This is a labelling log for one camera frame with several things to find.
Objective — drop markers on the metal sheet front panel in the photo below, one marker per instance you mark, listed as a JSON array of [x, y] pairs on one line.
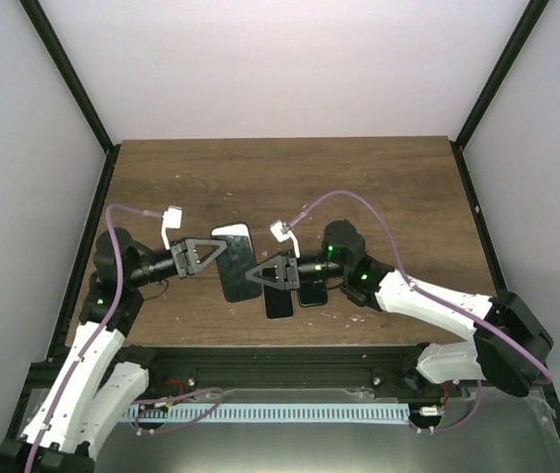
[[505, 435]]

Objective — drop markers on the black frame post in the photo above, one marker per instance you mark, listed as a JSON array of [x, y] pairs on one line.
[[56, 51], [526, 24]]

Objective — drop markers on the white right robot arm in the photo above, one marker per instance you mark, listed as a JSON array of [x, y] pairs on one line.
[[500, 339]]

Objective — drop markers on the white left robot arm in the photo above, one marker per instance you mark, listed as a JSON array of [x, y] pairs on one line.
[[68, 431]]

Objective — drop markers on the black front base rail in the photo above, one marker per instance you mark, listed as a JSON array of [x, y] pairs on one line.
[[407, 373]]

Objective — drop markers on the black frame post right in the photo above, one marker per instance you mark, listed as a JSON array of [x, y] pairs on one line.
[[526, 24]]

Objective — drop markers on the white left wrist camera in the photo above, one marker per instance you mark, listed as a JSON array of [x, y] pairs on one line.
[[171, 220]]

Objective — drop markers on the black smartphone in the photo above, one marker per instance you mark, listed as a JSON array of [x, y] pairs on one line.
[[233, 234]]

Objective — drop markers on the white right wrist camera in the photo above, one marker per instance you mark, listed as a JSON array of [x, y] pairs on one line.
[[282, 231]]

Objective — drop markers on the light blue slotted cable duct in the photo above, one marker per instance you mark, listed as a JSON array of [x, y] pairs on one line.
[[266, 413]]

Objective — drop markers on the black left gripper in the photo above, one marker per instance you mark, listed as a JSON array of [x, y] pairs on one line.
[[187, 247]]

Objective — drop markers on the black phone case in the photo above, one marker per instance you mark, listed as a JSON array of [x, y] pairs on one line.
[[232, 265], [313, 294]]

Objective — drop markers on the purple edged smartphone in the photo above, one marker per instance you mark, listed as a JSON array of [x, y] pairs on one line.
[[278, 304]]

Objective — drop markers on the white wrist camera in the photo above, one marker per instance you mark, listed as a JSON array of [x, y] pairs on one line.
[[282, 231], [171, 220]]

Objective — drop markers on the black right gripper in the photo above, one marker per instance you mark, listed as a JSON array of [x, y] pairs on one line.
[[282, 281]]

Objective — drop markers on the black frame post left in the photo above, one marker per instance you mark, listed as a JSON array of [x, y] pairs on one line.
[[56, 51]]

